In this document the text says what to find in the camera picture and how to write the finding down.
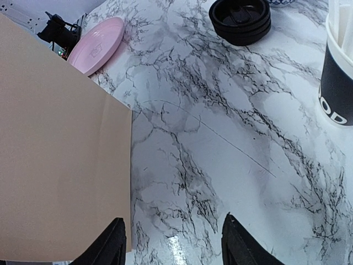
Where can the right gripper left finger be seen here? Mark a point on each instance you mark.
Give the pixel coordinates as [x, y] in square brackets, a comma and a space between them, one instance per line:
[108, 249]

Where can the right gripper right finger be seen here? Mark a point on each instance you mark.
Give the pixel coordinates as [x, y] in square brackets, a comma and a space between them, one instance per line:
[239, 247]

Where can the brown paper bag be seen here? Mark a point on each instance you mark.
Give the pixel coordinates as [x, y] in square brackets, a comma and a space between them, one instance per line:
[65, 154]

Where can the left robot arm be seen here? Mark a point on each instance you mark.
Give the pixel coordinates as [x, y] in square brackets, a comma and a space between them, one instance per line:
[34, 14]

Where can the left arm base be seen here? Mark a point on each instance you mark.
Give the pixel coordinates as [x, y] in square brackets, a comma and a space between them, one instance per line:
[60, 32]

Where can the black cup holding straws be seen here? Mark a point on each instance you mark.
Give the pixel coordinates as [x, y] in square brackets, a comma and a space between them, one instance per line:
[335, 89]

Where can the pink plate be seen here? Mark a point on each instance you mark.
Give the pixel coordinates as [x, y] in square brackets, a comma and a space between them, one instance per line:
[97, 46]

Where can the stack of black lids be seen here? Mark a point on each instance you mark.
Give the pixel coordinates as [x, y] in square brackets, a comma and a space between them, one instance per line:
[241, 23]

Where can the bundle of white straws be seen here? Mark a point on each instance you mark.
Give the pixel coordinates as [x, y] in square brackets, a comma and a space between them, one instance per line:
[340, 24]

